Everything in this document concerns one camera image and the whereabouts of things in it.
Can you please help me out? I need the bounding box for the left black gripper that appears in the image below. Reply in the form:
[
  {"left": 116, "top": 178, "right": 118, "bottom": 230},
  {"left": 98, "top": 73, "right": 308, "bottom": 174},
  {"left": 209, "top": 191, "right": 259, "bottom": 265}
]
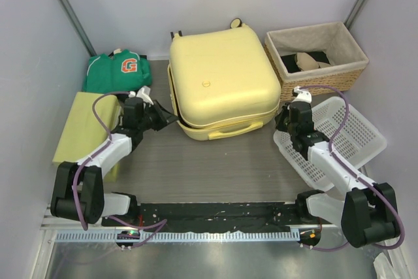
[{"left": 137, "top": 100, "right": 176, "bottom": 131}]

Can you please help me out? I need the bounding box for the yellow hard-shell suitcase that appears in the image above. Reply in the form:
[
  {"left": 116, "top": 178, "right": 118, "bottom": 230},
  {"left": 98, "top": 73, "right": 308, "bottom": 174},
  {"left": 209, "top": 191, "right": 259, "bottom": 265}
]
[{"left": 167, "top": 18, "right": 281, "bottom": 141}]

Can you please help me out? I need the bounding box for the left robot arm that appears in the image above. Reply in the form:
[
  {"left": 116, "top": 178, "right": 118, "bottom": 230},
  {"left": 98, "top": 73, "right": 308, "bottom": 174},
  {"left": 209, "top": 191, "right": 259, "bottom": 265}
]
[{"left": 50, "top": 97, "right": 178, "bottom": 227}]

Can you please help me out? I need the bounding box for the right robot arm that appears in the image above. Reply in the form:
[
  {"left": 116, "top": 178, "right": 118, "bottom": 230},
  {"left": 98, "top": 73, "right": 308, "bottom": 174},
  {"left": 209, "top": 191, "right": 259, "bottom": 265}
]
[{"left": 274, "top": 101, "right": 404, "bottom": 248}]

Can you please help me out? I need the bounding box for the black cloth in basket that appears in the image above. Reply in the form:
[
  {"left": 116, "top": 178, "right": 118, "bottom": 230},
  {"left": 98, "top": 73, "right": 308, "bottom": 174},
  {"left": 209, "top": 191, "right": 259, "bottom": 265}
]
[{"left": 281, "top": 51, "right": 331, "bottom": 73}]

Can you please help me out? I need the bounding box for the green jersey with G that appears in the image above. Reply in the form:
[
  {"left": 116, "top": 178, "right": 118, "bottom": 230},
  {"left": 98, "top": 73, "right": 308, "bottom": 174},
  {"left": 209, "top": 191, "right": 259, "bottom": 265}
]
[{"left": 82, "top": 49, "right": 153, "bottom": 94}]

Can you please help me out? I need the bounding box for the beige cloth in basket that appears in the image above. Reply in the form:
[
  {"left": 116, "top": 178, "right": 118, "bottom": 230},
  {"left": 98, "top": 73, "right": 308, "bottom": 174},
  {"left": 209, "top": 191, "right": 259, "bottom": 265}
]
[{"left": 295, "top": 52, "right": 331, "bottom": 71}]

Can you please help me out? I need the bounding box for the yellow-green drawer box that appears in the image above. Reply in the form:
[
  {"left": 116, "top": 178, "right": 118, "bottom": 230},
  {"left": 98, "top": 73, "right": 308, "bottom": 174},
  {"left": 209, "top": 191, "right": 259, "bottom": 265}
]
[{"left": 52, "top": 91, "right": 121, "bottom": 166}]

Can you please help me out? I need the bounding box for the white plastic mesh basket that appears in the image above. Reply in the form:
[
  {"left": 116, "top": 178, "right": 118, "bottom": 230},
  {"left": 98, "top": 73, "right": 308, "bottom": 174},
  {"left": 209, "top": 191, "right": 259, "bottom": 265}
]
[{"left": 273, "top": 97, "right": 387, "bottom": 192}]

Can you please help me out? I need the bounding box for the wicker basket with liner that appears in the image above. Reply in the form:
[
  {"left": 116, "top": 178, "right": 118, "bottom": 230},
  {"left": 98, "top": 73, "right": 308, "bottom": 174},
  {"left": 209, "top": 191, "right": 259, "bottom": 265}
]
[{"left": 265, "top": 22, "right": 369, "bottom": 101}]

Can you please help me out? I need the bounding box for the white crumpled plastic bag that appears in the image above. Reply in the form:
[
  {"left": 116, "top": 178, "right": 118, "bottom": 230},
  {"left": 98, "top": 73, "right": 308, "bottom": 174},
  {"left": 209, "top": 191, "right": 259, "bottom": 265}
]
[{"left": 373, "top": 252, "right": 400, "bottom": 279}]

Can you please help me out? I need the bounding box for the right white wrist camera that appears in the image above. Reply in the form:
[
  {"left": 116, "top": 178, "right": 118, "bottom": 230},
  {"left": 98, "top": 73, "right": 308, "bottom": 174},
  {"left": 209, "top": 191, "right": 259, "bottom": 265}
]
[{"left": 291, "top": 86, "right": 312, "bottom": 104}]

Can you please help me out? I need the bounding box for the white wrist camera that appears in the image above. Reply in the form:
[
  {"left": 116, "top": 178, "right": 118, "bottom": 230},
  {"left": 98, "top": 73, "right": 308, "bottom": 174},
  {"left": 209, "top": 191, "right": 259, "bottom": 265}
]
[
  {"left": 128, "top": 86, "right": 154, "bottom": 105},
  {"left": 291, "top": 86, "right": 312, "bottom": 104}
]

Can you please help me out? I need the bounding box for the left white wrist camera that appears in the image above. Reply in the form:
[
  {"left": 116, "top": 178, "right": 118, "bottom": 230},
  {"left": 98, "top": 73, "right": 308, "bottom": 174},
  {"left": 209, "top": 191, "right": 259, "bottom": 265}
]
[{"left": 128, "top": 86, "right": 154, "bottom": 105}]

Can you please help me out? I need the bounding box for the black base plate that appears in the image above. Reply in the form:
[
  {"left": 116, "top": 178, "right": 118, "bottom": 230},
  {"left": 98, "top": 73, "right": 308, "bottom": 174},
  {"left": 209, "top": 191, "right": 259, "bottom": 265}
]
[{"left": 101, "top": 201, "right": 337, "bottom": 233}]

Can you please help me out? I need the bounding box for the white slotted cable duct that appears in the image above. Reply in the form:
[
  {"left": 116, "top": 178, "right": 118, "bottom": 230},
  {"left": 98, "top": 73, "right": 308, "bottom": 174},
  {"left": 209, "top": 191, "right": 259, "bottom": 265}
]
[{"left": 55, "top": 229, "right": 300, "bottom": 243}]

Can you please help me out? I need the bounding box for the aluminium rail frame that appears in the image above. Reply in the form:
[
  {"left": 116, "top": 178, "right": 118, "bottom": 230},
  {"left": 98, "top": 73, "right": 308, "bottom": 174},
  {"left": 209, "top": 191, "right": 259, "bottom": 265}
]
[{"left": 31, "top": 202, "right": 401, "bottom": 279}]

